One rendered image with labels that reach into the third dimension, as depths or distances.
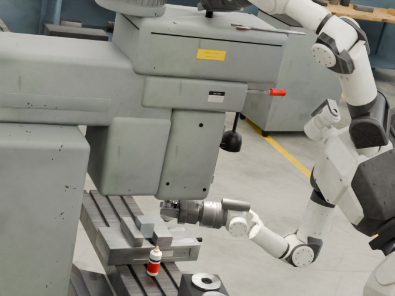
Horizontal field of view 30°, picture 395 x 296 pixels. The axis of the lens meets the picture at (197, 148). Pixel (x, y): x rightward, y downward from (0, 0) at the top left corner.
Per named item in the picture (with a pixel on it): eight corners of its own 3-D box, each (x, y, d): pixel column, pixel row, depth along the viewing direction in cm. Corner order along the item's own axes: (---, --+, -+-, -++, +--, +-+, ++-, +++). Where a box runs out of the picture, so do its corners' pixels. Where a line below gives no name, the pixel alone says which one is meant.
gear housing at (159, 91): (212, 86, 246) (218, 58, 242) (243, 114, 225) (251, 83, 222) (116, 80, 231) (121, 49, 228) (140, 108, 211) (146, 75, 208)
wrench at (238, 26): (300, 33, 226) (301, 30, 225) (307, 36, 222) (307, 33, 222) (230, 25, 215) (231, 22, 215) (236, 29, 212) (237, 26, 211)
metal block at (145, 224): (146, 229, 270) (149, 215, 267) (151, 237, 265) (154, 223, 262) (133, 229, 267) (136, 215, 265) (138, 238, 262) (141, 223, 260)
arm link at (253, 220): (221, 209, 252) (250, 229, 257) (223, 225, 245) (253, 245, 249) (234, 197, 250) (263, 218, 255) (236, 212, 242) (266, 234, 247)
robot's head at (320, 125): (327, 145, 240) (313, 123, 243) (347, 127, 233) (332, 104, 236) (314, 147, 235) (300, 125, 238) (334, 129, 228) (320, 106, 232)
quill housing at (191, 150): (186, 175, 254) (205, 88, 243) (210, 204, 237) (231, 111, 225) (134, 174, 246) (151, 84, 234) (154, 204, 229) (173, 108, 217)
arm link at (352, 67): (342, 50, 187) (361, 114, 201) (370, 19, 192) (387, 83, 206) (307, 42, 194) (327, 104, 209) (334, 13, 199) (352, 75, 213)
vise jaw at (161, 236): (156, 225, 276) (158, 215, 275) (171, 245, 264) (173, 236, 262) (141, 225, 274) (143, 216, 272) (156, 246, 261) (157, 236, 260)
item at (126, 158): (134, 164, 247) (147, 91, 237) (158, 198, 226) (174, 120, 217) (79, 162, 239) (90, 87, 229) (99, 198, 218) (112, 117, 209)
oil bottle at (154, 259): (155, 269, 260) (161, 242, 256) (159, 275, 257) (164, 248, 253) (144, 269, 259) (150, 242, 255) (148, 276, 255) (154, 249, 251)
